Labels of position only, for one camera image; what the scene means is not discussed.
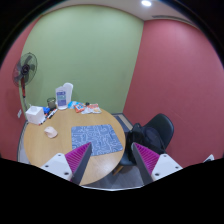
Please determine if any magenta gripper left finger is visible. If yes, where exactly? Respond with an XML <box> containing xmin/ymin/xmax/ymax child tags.
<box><xmin>41</xmin><ymin>143</ymin><xmax>92</xmax><ymax>185</ymax></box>

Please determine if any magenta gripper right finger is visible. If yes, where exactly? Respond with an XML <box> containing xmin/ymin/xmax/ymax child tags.
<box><xmin>131</xmin><ymin>143</ymin><xmax>182</xmax><ymax>185</ymax></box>

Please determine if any pink computer mouse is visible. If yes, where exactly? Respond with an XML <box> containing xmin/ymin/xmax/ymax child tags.
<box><xmin>44</xmin><ymin>126</ymin><xmax>58</xmax><ymax>138</ymax></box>

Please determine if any blue patterned mouse pad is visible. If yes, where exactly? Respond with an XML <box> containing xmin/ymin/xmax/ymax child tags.
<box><xmin>71</xmin><ymin>124</ymin><xmax>123</xmax><ymax>156</ymax></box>

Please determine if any black backpack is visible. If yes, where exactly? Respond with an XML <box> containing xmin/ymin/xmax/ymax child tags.
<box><xmin>126</xmin><ymin>123</ymin><xmax>165</xmax><ymax>162</ymax></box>

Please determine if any round wooden table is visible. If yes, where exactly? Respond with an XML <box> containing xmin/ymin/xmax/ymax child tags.
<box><xmin>24</xmin><ymin>109</ymin><xmax>126</xmax><ymax>185</ymax></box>

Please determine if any black chair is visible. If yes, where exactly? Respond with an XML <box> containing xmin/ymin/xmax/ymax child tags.
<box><xmin>113</xmin><ymin>113</ymin><xmax>174</xmax><ymax>175</ymax></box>

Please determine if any black marker pen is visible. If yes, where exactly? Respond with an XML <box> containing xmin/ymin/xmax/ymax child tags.
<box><xmin>47</xmin><ymin>109</ymin><xmax>58</xmax><ymax>119</ymax></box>

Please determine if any orange snack packet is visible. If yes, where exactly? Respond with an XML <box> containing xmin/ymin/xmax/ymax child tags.
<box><xmin>74</xmin><ymin>103</ymin><xmax>85</xmax><ymax>113</ymax></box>

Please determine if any white tissue box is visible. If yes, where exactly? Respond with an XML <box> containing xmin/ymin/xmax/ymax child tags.
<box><xmin>25</xmin><ymin>106</ymin><xmax>45</xmax><ymax>125</ymax></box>

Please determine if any red white snack packet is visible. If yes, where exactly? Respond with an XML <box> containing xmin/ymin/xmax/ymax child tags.
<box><xmin>82</xmin><ymin>104</ymin><xmax>101</xmax><ymax>114</ymax></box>

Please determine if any glass jar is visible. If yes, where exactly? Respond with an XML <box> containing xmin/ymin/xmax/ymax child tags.
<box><xmin>47</xmin><ymin>97</ymin><xmax>56</xmax><ymax>110</ymax></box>

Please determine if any red standing fan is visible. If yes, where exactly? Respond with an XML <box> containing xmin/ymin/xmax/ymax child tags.
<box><xmin>12</xmin><ymin>52</ymin><xmax>38</xmax><ymax>102</ymax></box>

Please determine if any ceiling light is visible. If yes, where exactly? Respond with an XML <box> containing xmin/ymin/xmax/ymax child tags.
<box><xmin>141</xmin><ymin>0</ymin><xmax>152</xmax><ymax>7</ymax></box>

